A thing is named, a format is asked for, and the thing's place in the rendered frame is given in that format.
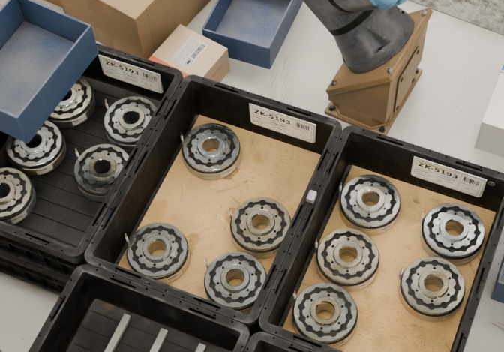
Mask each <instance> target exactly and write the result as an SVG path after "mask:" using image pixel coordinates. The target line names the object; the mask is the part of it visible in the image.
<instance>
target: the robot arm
mask: <svg viewBox="0 0 504 352"><path fill-rule="evenodd" d="M302 1H303V2H304V3H305V4H306V5H307V6H308V7H309V8H310V9H311V11H312V12H313V13H314V14H315V16H316V17H317V18H318V19H319V21H320V22H321V23H322V24H323V25H324V26H325V27H326V28H327V29H328V30H329V32H330V33H331V34H332V35H333V37H334V39H335V41H336V43H337V46H338V48H339V50H340V52H341V54H342V59H343V62H344V64H345V65H346V66H347V67H348V68H349V69H350V70H351V71H352V72H353V73H354V74H363V73H367V72H369V71H372V70H374V69H376V68H378V67H379V66H381V65H383V64H385V63H386V62H387V61H388V60H390V59H391V58H392V57H393V56H395V55H396V54H397V53H398V52H399V51H400V50H401V49H402V48H403V46H404V45H405V44H406V43H407V41H408V40H409V39H410V36H411V35H412V33H413V29H414V21H413V19H412V18H411V17H410V16H409V14H408V13H407V12H406V11H405V10H403V9H401V8H399V7H398V5H401V4H403V3H404V2H405V1H406V0H302Z"/></svg>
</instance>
